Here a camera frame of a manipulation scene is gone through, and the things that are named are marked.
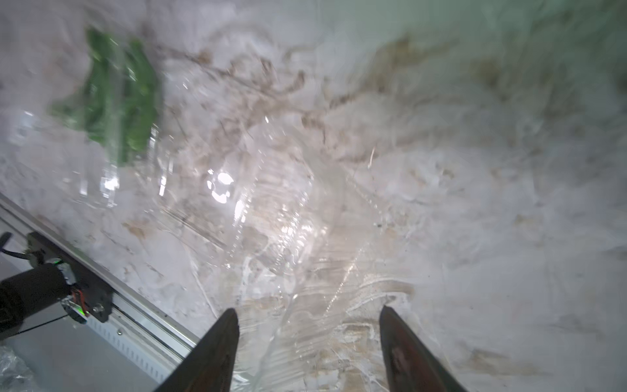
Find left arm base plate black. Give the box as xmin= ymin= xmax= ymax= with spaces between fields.
xmin=26 ymin=231 xmax=114 ymax=323

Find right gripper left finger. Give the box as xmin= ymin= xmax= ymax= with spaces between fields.
xmin=156 ymin=308 xmax=240 ymax=392

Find crumpled clear plastic wrap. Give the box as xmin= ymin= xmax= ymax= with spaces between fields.
xmin=0 ymin=345 xmax=39 ymax=392

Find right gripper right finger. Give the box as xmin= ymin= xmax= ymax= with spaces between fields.
xmin=379 ymin=305 xmax=465 ymax=392

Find aluminium front rail frame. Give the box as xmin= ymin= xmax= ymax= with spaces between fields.
xmin=1 ymin=196 xmax=199 ymax=383

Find clear container peppers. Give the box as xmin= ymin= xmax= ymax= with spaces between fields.
xmin=150 ymin=118 xmax=387 ymax=391
xmin=8 ymin=25 xmax=163 ymax=207

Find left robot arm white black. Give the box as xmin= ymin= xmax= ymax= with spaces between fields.
xmin=1 ymin=259 xmax=78 ymax=341

